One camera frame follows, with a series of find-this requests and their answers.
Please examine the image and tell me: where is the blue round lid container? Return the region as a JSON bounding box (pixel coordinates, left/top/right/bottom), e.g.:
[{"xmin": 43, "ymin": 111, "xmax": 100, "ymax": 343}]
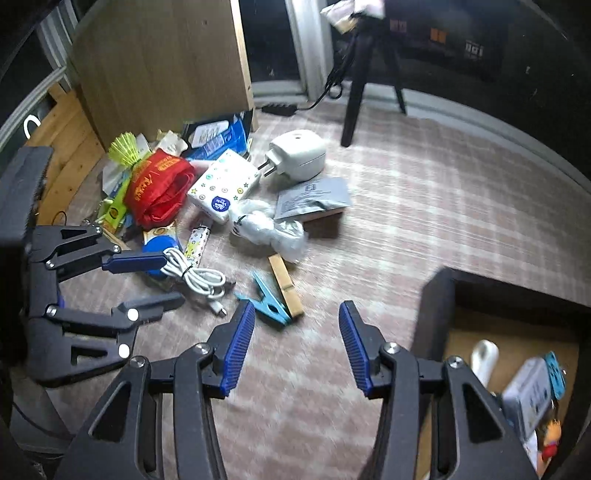
[{"xmin": 142, "ymin": 235, "xmax": 179, "ymax": 280}]

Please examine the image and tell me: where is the light blue clothespin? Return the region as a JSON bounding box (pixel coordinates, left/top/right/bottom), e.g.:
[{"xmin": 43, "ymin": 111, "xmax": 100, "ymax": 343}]
[{"xmin": 235, "ymin": 271, "xmax": 291, "ymax": 326}]

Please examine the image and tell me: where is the white cable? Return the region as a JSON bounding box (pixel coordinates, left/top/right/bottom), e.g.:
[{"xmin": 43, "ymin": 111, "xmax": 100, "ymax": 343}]
[{"xmin": 159, "ymin": 246, "xmax": 230, "ymax": 318}]

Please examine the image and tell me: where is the white shoehorn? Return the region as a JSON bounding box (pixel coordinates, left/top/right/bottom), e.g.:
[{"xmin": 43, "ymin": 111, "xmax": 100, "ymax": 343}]
[{"xmin": 470, "ymin": 339, "xmax": 499, "ymax": 387}]

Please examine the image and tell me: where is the grey clear card box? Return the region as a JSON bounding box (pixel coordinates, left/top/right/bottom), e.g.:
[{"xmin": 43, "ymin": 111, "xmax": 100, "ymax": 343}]
[{"xmin": 501, "ymin": 357, "xmax": 552, "ymax": 442}]

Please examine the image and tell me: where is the orange head toy figure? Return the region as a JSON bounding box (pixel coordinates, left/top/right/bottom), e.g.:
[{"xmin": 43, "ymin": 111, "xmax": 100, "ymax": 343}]
[{"xmin": 537, "ymin": 419, "xmax": 562, "ymax": 478}]

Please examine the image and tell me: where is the green yellow packet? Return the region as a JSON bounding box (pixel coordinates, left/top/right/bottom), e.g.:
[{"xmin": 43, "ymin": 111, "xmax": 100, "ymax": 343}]
[{"xmin": 97, "ymin": 171, "xmax": 130, "ymax": 234}]

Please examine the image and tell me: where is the red fabric bag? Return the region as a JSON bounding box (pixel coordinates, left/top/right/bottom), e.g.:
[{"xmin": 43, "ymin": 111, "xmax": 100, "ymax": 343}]
[{"xmin": 124, "ymin": 149, "xmax": 195, "ymax": 230}]

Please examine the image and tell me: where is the wooden clothespin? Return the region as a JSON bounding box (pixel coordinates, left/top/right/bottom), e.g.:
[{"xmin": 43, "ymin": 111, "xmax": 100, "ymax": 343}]
[{"xmin": 269, "ymin": 254, "xmax": 304, "ymax": 318}]

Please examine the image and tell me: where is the black storage box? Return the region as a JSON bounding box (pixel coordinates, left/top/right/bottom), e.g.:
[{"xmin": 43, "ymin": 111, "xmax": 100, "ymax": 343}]
[{"xmin": 411, "ymin": 267, "xmax": 590, "ymax": 479}]

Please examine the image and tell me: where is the yellow green shuttlecock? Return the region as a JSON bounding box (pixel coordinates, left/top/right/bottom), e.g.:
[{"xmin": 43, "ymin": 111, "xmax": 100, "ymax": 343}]
[{"xmin": 107, "ymin": 132, "xmax": 141, "ymax": 168}]

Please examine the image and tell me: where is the white tissue packet blue logo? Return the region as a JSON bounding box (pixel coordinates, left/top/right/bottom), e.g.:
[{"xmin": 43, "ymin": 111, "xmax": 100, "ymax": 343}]
[{"xmin": 187, "ymin": 150, "xmax": 260, "ymax": 224}]

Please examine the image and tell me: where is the white crumpled plastic bag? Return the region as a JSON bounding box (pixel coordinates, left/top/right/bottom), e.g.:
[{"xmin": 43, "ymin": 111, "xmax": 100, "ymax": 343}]
[{"xmin": 228, "ymin": 199, "xmax": 308, "ymax": 263}]

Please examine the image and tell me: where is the grey plastic mailer bag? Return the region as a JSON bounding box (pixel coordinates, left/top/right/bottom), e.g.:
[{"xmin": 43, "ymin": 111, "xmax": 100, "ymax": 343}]
[{"xmin": 274, "ymin": 177, "xmax": 352, "ymax": 222}]

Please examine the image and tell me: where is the wooden cabinet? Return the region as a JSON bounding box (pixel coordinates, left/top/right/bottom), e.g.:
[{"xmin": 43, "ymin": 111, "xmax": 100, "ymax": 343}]
[{"xmin": 70, "ymin": 1, "xmax": 254, "ymax": 145}]

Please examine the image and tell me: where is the white power adapter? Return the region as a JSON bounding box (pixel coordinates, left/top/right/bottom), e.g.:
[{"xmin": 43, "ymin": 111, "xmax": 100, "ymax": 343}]
[{"xmin": 257, "ymin": 129, "xmax": 327, "ymax": 182}]

